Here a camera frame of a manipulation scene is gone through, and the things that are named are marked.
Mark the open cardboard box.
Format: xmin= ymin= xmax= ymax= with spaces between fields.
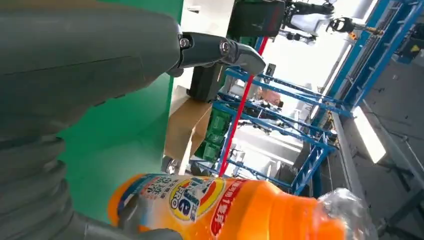
xmin=163 ymin=86 xmax=213 ymax=176

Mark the green table mat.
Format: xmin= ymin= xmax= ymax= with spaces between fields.
xmin=57 ymin=0 xmax=185 ymax=223

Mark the ceiling light panel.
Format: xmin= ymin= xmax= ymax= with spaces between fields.
xmin=352 ymin=105 xmax=387 ymax=165

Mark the white and black robot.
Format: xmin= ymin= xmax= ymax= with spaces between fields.
xmin=279 ymin=0 xmax=385 ymax=46

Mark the orange drink bottle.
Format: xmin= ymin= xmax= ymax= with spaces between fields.
xmin=107 ymin=173 xmax=379 ymax=240

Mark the black carry case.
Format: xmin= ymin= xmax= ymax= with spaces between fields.
xmin=188 ymin=64 xmax=226 ymax=103

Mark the black bag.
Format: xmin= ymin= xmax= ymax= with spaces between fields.
xmin=227 ymin=0 xmax=286 ymax=38

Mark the red pole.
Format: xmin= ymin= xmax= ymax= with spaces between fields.
xmin=218 ymin=36 xmax=270 ymax=178

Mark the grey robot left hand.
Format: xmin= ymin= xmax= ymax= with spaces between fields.
xmin=0 ymin=0 xmax=266 ymax=240

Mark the green plastic crate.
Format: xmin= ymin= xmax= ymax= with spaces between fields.
xmin=194 ymin=107 xmax=234 ymax=163

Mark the blue metal rack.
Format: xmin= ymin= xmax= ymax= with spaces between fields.
xmin=190 ymin=66 xmax=354 ymax=196

